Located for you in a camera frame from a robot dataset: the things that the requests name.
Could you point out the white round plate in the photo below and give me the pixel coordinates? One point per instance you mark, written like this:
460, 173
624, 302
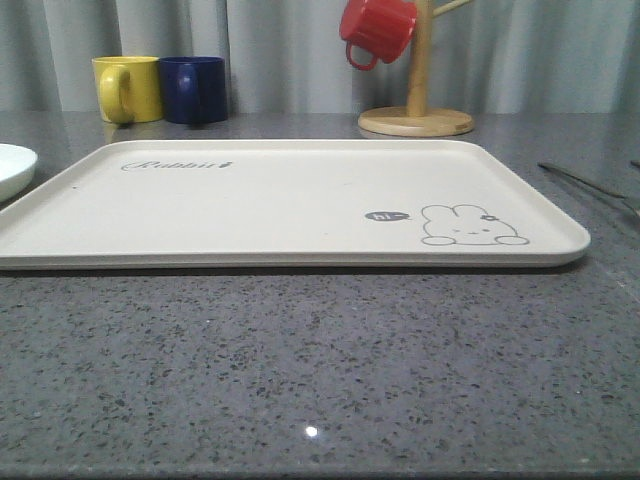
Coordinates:
17, 169

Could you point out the silver fork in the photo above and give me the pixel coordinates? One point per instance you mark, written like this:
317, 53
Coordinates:
629, 201

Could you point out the cream rabbit serving tray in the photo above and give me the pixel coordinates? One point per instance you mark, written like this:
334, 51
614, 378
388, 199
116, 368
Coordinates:
227, 203

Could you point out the wooden mug tree stand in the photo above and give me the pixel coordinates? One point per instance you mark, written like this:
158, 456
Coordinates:
416, 118

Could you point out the grey curtain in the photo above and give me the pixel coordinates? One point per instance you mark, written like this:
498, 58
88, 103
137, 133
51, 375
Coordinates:
287, 56

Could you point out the dark blue mug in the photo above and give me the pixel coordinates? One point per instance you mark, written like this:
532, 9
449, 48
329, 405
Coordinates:
193, 89

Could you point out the red mug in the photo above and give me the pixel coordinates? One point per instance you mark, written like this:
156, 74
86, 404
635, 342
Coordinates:
383, 28

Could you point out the yellow mug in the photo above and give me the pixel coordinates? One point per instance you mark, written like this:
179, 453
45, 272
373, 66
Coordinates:
128, 88

